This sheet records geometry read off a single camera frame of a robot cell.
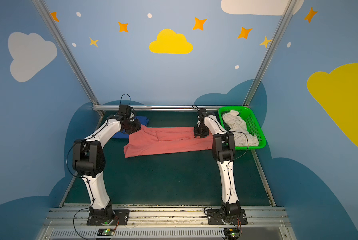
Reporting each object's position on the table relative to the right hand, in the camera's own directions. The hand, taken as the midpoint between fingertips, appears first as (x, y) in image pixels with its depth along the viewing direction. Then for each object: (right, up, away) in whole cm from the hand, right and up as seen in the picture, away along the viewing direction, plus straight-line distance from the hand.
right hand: (198, 134), depth 107 cm
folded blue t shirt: (-40, +10, +4) cm, 42 cm away
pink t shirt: (-36, -4, -4) cm, 36 cm away
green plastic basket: (+40, +11, +5) cm, 42 cm away
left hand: (-38, +6, -9) cm, 40 cm away
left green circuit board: (-49, -45, -36) cm, 76 cm away
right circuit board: (+12, -46, -35) cm, 59 cm away
